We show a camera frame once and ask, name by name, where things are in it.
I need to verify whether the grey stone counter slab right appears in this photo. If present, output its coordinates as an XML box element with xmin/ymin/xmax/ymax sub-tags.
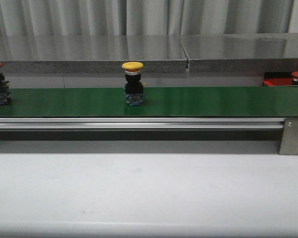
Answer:
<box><xmin>180</xmin><ymin>33</ymin><xmax>298</xmax><ymax>73</ymax></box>

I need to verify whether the aluminium conveyor side rail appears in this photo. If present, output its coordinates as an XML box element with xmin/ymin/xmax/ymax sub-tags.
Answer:
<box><xmin>0</xmin><ymin>117</ymin><xmax>285</xmax><ymax>130</ymax></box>

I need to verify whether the grey stone counter slab left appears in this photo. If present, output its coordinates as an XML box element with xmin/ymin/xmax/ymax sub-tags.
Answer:
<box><xmin>0</xmin><ymin>36</ymin><xmax>187</xmax><ymax>74</ymax></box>

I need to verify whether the green conveyor belt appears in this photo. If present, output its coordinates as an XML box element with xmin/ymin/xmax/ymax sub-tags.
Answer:
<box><xmin>0</xmin><ymin>86</ymin><xmax>298</xmax><ymax>118</ymax></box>

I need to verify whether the white pleated curtain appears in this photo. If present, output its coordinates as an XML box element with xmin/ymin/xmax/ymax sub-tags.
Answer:
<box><xmin>0</xmin><ymin>0</ymin><xmax>294</xmax><ymax>36</ymax></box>

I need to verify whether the grey stone counter slab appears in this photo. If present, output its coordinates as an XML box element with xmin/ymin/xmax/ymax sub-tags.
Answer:
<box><xmin>0</xmin><ymin>36</ymin><xmax>187</xmax><ymax>74</ymax></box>
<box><xmin>180</xmin><ymin>33</ymin><xmax>298</xmax><ymax>73</ymax></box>

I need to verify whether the steel conveyor support bracket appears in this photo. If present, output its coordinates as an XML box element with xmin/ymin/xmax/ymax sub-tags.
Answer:
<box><xmin>279</xmin><ymin>118</ymin><xmax>298</xmax><ymax>155</ymax></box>

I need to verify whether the red plastic tray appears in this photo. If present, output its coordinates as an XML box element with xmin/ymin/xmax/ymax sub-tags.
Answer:
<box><xmin>263</xmin><ymin>78</ymin><xmax>293</xmax><ymax>86</ymax></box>

